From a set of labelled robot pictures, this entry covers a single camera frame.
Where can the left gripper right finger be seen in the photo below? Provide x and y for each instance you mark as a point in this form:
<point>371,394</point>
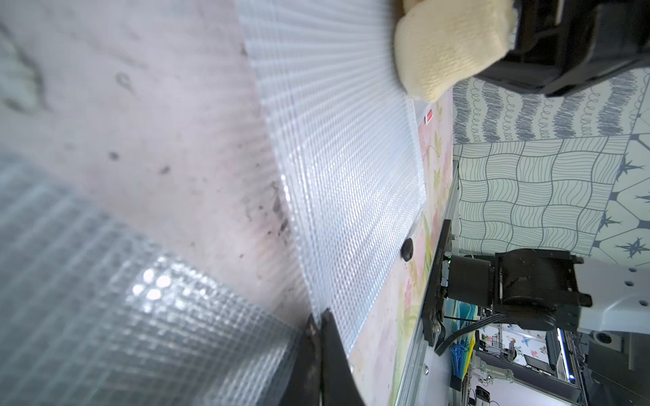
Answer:
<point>337,383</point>

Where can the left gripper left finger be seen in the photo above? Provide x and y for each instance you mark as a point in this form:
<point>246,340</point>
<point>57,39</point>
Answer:
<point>304,386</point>

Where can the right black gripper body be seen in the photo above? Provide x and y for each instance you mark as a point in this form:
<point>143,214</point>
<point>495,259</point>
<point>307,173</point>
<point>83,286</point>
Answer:
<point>563,47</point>

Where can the mesh document bag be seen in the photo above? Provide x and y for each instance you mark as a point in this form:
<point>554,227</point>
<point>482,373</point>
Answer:
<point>94,314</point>
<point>345,137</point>

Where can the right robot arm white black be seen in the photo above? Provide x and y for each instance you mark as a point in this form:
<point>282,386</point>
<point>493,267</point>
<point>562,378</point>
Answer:
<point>553,144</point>

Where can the aluminium mounting rail frame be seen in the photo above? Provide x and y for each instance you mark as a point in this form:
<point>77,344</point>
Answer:
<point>416,367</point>

